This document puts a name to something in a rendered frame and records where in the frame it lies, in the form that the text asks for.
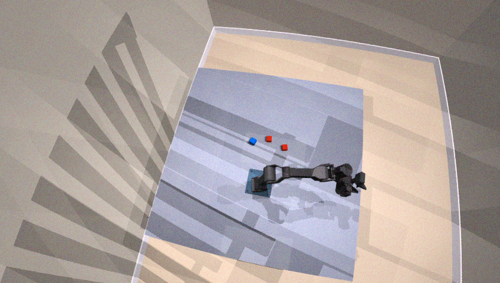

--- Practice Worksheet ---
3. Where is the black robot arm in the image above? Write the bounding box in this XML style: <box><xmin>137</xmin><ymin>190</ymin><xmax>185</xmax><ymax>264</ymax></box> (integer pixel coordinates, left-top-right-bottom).
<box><xmin>251</xmin><ymin>163</ymin><xmax>353</xmax><ymax>198</ymax></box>

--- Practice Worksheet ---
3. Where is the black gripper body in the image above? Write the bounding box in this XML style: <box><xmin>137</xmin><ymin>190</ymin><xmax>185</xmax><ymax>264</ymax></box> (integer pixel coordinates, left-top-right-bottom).
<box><xmin>335</xmin><ymin>171</ymin><xmax>365</xmax><ymax>194</ymax></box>

